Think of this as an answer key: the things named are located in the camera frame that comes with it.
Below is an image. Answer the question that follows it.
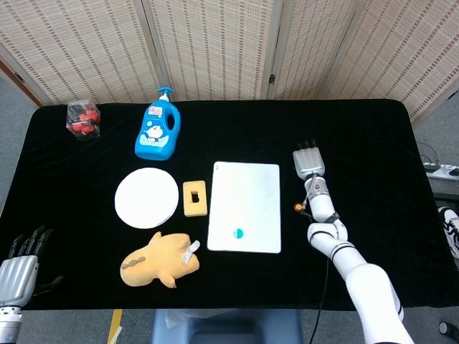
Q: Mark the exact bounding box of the white power strip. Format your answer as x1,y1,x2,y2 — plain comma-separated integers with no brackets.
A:
423,163,459,181

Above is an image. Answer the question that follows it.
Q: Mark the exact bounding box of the blue detergent bottle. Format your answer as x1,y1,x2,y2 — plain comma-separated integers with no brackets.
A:
134,87,181,161

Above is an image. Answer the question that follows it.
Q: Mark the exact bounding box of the white magnetic board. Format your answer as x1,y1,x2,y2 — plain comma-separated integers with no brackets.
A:
207,161,282,254

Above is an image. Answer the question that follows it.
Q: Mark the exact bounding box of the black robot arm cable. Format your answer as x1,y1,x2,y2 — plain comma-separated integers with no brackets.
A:
300,186,331,344

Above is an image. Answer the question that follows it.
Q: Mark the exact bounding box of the black tablecloth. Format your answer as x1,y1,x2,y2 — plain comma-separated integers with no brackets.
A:
0,99,455,311

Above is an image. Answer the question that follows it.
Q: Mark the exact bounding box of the white black sneaker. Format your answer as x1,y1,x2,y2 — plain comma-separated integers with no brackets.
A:
437,206,459,268

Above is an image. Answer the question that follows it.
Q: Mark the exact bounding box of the black power cord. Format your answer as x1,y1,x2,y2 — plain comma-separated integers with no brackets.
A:
417,141,440,168

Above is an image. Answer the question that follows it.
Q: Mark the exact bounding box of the clear box with red caps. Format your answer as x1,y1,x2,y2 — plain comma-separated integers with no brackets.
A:
65,100,102,140

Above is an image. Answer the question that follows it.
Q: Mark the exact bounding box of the woven folding screen panel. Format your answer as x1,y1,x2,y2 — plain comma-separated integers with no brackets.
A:
0,0,169,107
267,0,365,101
141,0,286,102
324,0,459,123

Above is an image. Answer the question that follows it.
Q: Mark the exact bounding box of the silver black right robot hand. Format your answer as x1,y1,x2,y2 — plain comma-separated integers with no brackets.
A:
292,138,327,181

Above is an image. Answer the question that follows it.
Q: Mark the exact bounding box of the white paper plate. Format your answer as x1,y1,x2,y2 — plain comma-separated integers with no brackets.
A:
114,167,179,229

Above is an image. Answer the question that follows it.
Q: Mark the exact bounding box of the yellow sponge with hole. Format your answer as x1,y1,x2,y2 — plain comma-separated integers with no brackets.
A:
182,180,209,218

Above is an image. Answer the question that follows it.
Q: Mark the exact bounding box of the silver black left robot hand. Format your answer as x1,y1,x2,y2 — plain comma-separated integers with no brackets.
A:
0,224,65,309

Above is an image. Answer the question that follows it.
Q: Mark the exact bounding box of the yellow plush toy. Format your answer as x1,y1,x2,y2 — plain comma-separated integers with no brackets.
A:
119,231,201,290

